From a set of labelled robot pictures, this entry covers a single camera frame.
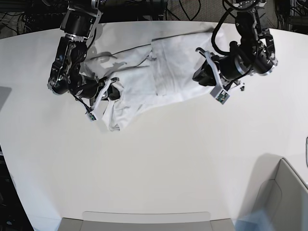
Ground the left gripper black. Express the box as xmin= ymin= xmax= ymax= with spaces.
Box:
xmin=192 ymin=54 xmax=244 ymax=88

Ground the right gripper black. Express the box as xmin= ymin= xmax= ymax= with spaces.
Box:
xmin=72 ymin=76 xmax=120 ymax=100

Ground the white T-shirt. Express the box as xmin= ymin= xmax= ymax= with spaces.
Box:
xmin=84 ymin=31 xmax=214 ymax=131

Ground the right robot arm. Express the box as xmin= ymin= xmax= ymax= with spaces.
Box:
xmin=48 ymin=0 xmax=106 ymax=100

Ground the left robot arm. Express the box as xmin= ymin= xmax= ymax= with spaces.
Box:
xmin=210 ymin=0 xmax=278 ymax=90

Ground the grey box right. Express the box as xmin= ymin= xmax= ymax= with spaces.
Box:
xmin=251 ymin=158 xmax=308 ymax=231

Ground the grey tray bottom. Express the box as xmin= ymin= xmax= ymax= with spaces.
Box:
xmin=58 ymin=211 xmax=235 ymax=231

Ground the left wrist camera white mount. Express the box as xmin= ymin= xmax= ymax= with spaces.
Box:
xmin=192 ymin=47 xmax=245 ymax=104

